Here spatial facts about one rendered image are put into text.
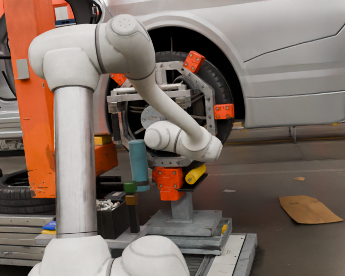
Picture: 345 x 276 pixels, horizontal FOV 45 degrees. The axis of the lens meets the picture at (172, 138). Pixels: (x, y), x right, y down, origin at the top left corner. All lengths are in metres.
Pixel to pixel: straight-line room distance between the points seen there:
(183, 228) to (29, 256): 0.83
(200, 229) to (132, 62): 1.38
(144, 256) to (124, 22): 0.56
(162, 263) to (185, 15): 1.57
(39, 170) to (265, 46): 1.26
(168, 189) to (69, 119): 1.23
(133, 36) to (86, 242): 0.51
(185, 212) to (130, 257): 1.45
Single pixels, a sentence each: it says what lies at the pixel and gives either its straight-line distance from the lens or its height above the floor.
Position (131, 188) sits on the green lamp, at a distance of 1.63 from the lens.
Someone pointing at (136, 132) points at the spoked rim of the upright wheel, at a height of 0.76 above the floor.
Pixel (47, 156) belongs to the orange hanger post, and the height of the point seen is 0.72.
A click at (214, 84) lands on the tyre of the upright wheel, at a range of 2.17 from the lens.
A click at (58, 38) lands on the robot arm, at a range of 1.14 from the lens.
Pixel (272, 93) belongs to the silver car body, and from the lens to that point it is 2.20.
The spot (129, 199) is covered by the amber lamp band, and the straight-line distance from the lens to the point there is 1.64.
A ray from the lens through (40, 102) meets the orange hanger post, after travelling 2.04.
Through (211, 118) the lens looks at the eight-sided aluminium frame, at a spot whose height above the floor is 0.82.
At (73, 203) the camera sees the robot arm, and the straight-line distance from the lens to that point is 1.05.
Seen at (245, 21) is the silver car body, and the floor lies 1.29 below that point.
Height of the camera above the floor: 1.05
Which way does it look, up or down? 9 degrees down
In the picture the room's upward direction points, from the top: 5 degrees counter-clockwise
